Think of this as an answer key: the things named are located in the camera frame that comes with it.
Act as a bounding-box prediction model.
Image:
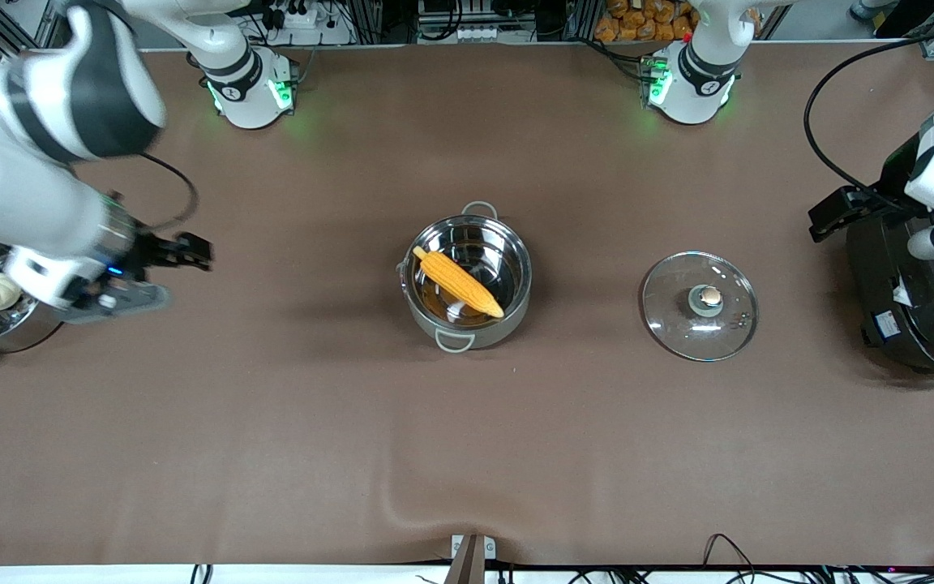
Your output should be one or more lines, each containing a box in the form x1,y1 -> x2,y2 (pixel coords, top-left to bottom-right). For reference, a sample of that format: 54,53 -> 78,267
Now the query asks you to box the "black looped floor cable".
702,533 -> 760,569

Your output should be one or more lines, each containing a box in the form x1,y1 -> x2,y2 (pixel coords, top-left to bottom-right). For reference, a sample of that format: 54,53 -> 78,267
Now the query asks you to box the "stainless steel cooking pot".
396,201 -> 533,354

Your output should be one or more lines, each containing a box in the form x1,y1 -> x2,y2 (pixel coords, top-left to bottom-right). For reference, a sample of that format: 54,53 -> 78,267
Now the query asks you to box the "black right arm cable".
139,152 -> 198,233

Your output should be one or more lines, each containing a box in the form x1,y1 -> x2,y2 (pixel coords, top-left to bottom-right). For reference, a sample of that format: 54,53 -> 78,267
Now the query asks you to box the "yellow corn cob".
412,246 -> 506,320

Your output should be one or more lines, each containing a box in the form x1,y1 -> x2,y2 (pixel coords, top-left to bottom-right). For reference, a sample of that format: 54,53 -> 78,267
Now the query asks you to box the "bag of orange snacks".
594,0 -> 696,43

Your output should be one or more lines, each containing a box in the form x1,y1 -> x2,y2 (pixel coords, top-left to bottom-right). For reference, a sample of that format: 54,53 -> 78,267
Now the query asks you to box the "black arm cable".
803,36 -> 934,208
139,152 -> 198,233

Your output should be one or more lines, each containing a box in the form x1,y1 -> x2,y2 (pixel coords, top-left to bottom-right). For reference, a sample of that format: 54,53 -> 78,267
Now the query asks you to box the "glass pot lid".
641,251 -> 760,363

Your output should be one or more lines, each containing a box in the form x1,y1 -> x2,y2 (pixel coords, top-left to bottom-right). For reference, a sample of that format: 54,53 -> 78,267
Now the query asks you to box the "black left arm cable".
803,36 -> 934,208

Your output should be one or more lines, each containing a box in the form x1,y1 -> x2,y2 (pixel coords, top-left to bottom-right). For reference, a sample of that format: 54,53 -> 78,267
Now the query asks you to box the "white power strip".
271,4 -> 320,31

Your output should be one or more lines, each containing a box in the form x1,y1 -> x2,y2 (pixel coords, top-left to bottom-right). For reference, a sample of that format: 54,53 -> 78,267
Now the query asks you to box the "brown tablecloth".
0,41 -> 934,567

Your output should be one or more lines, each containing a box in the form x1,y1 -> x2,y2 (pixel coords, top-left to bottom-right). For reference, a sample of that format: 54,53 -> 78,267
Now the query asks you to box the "metal table clamp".
451,534 -> 497,584

